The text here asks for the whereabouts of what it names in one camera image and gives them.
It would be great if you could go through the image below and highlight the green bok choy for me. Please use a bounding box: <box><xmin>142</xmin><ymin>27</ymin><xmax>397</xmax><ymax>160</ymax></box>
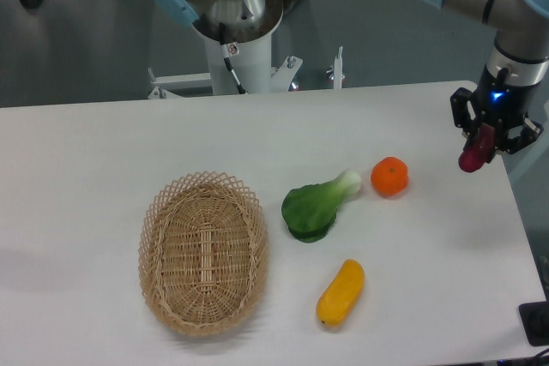
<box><xmin>281</xmin><ymin>170</ymin><xmax>362</xmax><ymax>243</ymax></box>

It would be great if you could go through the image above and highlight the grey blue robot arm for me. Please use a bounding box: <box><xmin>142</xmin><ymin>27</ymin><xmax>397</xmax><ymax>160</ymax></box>
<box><xmin>423</xmin><ymin>0</ymin><xmax>548</xmax><ymax>163</ymax></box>

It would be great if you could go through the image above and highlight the purple sweet potato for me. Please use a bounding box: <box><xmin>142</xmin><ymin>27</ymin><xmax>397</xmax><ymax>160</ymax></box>
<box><xmin>458</xmin><ymin>123</ymin><xmax>495</xmax><ymax>173</ymax></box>

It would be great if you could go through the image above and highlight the orange tangerine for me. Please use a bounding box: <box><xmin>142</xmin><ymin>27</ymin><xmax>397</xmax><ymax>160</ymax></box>
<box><xmin>371</xmin><ymin>157</ymin><xmax>409</xmax><ymax>197</ymax></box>

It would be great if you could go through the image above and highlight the white bracket clamp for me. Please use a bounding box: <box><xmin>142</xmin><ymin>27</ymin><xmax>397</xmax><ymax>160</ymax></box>
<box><xmin>326</xmin><ymin>45</ymin><xmax>346</xmax><ymax>90</ymax></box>

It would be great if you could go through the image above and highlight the woven wicker basket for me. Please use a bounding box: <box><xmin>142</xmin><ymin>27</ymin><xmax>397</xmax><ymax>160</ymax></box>
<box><xmin>138</xmin><ymin>171</ymin><xmax>269</xmax><ymax>337</ymax></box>

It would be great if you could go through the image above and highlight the black device at table edge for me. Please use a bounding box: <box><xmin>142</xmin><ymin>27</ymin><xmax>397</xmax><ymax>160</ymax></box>
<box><xmin>518</xmin><ymin>301</ymin><xmax>548</xmax><ymax>347</ymax></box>

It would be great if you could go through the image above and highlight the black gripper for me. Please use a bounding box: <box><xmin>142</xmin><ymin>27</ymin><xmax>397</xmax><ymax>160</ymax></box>
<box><xmin>449</xmin><ymin>67</ymin><xmax>542</xmax><ymax>154</ymax></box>

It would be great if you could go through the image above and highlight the yellow mango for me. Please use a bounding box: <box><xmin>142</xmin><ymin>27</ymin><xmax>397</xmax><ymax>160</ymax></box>
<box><xmin>316</xmin><ymin>259</ymin><xmax>365</xmax><ymax>327</ymax></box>

